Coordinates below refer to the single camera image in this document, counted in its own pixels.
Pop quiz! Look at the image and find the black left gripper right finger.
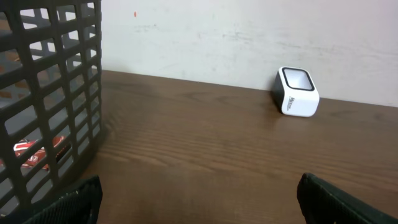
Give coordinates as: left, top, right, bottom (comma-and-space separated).
297, 173, 397, 224

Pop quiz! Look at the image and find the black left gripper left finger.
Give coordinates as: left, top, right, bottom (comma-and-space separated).
1, 175, 103, 224

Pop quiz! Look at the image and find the red chocolate bar wrapper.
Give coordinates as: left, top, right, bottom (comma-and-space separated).
13, 135, 71, 167

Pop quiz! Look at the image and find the white barcode scanner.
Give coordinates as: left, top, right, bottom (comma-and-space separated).
271, 67, 320, 117

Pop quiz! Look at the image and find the dark grey plastic basket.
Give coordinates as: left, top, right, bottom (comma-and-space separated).
1, 0, 102, 217

